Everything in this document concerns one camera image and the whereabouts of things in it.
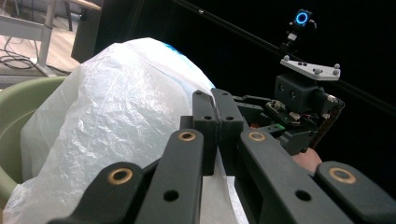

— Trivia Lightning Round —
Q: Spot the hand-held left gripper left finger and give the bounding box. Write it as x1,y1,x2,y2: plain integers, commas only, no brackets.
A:
179,89,222,177

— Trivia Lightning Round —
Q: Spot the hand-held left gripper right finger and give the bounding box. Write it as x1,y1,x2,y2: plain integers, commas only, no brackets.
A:
210,87,248,176

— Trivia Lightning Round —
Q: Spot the white plastic bag blue strip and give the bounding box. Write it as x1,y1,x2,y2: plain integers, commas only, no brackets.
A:
2,36,250,224

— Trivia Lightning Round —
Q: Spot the green plastic bin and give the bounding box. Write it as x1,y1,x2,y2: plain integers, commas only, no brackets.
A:
0,76,68,203

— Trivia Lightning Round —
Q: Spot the dark curtain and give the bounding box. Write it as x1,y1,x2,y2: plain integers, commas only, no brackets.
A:
70,0,396,200

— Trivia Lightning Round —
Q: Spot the black metal rod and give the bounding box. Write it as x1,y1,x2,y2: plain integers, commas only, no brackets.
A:
172,0,396,115

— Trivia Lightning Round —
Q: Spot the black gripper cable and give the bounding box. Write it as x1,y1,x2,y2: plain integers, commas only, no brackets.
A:
309,99,346,150

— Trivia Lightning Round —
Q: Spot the camera with blue ring light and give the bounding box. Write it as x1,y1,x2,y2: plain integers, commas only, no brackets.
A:
279,8,318,54

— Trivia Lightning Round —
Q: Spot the tangle of black floor cables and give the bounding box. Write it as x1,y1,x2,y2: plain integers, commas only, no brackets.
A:
0,36,40,71

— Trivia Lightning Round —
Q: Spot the white metal desk frame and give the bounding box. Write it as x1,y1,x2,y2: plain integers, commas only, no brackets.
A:
0,0,60,77

